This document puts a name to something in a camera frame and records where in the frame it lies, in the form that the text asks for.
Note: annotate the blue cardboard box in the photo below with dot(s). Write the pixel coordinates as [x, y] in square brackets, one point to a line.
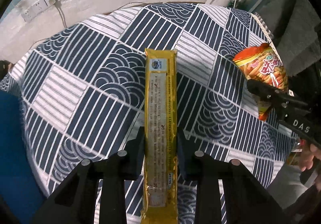
[19, 188]

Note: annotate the person's right hand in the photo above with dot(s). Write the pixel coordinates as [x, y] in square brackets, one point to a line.
[309, 165]

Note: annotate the grey towel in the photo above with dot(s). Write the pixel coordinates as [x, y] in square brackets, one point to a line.
[292, 23]

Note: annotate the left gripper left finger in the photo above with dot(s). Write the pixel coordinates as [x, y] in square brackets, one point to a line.
[75, 198]

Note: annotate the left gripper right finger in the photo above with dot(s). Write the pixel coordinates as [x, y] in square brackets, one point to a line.
[225, 188]

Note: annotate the small orange stick-snack packet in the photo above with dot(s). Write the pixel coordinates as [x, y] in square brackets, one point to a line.
[261, 63]

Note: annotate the navy white patterned tablecloth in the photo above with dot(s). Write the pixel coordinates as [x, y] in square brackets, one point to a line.
[82, 95]

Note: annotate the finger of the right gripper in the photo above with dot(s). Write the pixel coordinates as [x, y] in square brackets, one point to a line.
[273, 95]

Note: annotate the yellow biscuit bar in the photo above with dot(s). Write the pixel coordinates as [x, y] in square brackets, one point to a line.
[161, 167]

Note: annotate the black cylindrical object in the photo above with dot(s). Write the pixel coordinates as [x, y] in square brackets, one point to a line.
[4, 68]

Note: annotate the white wall socket strip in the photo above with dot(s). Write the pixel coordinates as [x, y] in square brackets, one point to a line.
[38, 7]

